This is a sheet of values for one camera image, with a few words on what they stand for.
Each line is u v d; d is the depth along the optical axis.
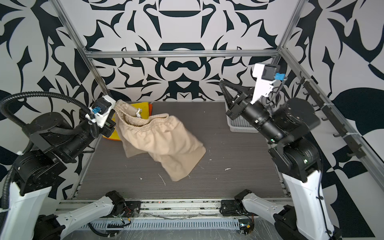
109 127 0.43
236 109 0.36
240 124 0.94
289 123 0.29
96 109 0.36
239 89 0.38
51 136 0.32
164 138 0.63
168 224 0.71
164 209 0.76
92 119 0.36
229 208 0.74
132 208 0.73
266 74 0.32
